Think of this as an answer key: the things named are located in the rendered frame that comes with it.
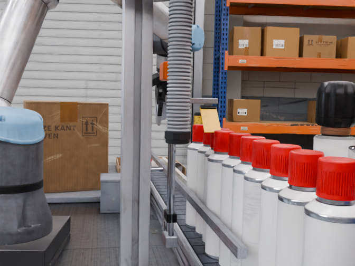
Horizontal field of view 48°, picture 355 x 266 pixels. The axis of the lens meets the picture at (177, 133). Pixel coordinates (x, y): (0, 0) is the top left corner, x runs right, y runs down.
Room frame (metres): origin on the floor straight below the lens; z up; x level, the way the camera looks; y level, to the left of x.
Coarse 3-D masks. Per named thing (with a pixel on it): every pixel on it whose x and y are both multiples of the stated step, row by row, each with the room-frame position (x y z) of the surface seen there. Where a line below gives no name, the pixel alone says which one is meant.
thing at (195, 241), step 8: (152, 176) 1.31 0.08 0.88; (160, 176) 1.32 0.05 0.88; (160, 184) 1.19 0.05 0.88; (160, 192) 1.09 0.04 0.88; (176, 192) 1.09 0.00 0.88; (176, 200) 1.00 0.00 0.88; (184, 200) 1.00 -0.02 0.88; (176, 208) 0.92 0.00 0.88; (184, 208) 0.92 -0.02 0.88; (184, 216) 0.86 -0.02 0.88; (184, 224) 0.80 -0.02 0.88; (184, 232) 0.75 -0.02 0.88; (192, 232) 0.76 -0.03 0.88; (192, 240) 0.71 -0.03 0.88; (200, 240) 0.71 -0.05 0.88; (192, 248) 0.70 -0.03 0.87; (200, 248) 0.67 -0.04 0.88; (200, 256) 0.63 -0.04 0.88; (208, 264) 0.60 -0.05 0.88; (216, 264) 0.60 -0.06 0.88
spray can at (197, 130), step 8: (200, 128) 0.78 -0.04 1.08; (192, 136) 0.80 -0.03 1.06; (200, 136) 0.78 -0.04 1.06; (192, 144) 0.79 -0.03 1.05; (200, 144) 0.78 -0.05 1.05; (192, 152) 0.78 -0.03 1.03; (192, 160) 0.78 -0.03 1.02; (192, 168) 0.78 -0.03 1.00; (192, 176) 0.78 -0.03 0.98; (192, 184) 0.78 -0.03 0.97; (192, 208) 0.78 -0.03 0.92; (192, 216) 0.78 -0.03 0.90; (192, 224) 0.78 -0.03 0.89
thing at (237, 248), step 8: (152, 152) 1.30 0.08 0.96; (160, 160) 1.12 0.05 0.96; (176, 176) 0.89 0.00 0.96; (176, 184) 0.83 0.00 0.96; (184, 184) 0.81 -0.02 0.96; (184, 192) 0.75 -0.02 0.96; (192, 192) 0.74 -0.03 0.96; (192, 200) 0.69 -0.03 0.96; (200, 208) 0.63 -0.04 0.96; (208, 208) 0.63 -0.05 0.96; (208, 216) 0.59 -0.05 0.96; (216, 216) 0.58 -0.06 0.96; (208, 224) 0.58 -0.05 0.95; (216, 224) 0.55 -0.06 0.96; (216, 232) 0.54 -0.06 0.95; (224, 232) 0.51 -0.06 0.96; (224, 240) 0.51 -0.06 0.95; (232, 240) 0.48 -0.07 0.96; (232, 248) 0.47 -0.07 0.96; (240, 248) 0.46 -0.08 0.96; (240, 256) 0.46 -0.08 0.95
